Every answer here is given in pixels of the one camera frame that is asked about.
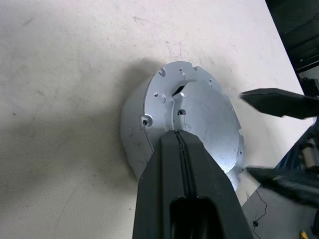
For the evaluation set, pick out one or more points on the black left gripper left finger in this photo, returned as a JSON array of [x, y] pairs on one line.
[[159, 194]]

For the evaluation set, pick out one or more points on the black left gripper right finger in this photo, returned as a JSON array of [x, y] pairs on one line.
[[211, 184]]

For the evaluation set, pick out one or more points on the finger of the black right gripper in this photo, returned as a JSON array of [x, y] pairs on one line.
[[286, 186], [279, 102]]

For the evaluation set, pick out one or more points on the silver round motor housing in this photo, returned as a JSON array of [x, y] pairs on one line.
[[207, 112]]

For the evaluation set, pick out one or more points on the blue jeans leg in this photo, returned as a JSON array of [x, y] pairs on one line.
[[290, 152]]

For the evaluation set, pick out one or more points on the small yellow floor object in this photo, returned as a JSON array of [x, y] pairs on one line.
[[304, 235]]

